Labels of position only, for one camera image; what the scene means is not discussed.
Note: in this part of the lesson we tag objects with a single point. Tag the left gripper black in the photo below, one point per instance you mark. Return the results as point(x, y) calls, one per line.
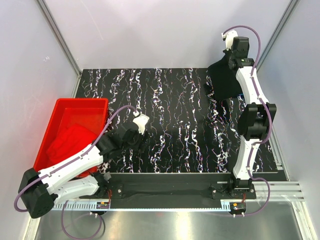
point(140, 145)

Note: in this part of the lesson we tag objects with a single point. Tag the black t shirt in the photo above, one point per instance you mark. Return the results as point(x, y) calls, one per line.
point(223, 80)

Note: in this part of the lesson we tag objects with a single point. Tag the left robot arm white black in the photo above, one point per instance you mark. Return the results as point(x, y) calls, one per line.
point(40, 191)

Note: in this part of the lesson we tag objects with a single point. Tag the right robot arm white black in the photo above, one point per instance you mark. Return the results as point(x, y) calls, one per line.
point(255, 122)

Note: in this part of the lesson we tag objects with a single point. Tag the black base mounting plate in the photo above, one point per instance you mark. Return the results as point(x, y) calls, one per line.
point(166, 181)

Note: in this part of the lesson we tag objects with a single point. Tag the red plastic bin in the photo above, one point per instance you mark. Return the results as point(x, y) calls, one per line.
point(90, 113)

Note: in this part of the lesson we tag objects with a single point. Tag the red t shirt in bin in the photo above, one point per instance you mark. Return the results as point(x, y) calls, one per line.
point(68, 142)

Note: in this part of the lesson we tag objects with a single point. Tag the left connector board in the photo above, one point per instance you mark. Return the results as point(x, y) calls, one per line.
point(103, 205)

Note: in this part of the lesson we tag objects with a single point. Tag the connector board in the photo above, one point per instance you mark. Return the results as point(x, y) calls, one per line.
point(238, 206)
point(103, 205)

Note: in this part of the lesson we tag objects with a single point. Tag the right connector board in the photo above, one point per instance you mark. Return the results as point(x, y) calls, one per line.
point(238, 206)

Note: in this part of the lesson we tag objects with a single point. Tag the white cable duct strip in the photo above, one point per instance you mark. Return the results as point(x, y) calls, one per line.
point(91, 205)

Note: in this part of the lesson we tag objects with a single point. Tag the left aluminium frame post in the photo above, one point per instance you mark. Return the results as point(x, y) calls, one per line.
point(58, 35)

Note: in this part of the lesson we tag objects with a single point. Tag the aluminium frame post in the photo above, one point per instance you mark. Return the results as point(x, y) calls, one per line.
point(277, 31)
point(58, 35)

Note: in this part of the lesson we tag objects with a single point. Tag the right aluminium frame post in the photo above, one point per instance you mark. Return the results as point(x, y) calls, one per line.
point(277, 31)

